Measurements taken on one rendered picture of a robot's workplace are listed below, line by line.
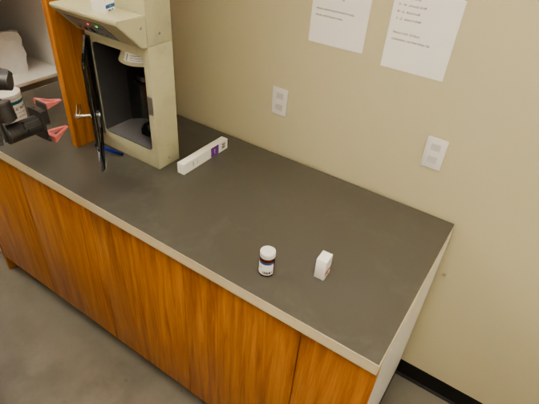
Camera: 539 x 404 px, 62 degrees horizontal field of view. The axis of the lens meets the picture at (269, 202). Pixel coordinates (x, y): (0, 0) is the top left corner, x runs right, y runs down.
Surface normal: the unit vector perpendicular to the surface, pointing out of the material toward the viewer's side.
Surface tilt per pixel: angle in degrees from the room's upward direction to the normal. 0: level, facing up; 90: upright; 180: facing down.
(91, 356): 0
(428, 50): 90
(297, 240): 0
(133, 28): 90
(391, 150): 90
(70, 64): 90
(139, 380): 0
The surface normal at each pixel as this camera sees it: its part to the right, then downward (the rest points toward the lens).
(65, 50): 0.83, 0.37
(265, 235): 0.07, -0.80
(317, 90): -0.55, 0.47
